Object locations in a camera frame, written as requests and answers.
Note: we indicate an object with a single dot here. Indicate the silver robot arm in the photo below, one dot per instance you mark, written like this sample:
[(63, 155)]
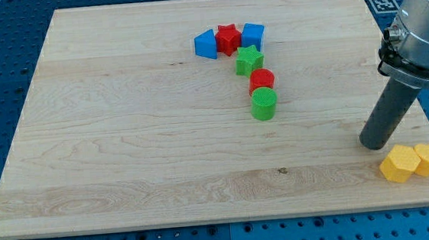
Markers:
[(405, 46)]

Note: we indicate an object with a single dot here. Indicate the blue cube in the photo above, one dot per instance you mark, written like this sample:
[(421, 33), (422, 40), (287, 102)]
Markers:
[(252, 34)]

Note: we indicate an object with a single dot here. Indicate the yellow hexagon block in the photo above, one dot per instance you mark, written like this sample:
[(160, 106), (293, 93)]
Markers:
[(400, 164)]

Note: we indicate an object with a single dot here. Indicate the green cylinder block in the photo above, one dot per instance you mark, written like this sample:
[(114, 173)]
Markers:
[(264, 100)]

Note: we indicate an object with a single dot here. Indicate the red cylinder block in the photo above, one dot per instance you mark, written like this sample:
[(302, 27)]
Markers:
[(261, 78)]

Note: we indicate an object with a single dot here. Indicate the green star block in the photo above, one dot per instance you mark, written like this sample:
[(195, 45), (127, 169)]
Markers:
[(248, 60)]

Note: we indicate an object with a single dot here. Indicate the wooden board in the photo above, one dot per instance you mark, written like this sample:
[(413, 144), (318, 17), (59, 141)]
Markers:
[(125, 128)]

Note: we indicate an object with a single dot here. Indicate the blue triangular prism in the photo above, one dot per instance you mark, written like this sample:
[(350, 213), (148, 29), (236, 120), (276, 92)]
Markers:
[(205, 45)]

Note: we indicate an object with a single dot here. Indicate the red star block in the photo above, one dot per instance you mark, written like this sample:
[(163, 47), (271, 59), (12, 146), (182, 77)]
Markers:
[(228, 39)]

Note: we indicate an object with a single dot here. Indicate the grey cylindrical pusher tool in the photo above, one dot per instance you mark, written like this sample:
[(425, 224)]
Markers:
[(393, 103)]

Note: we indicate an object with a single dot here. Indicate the white fiducial marker tag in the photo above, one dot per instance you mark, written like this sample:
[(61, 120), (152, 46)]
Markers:
[(384, 6)]

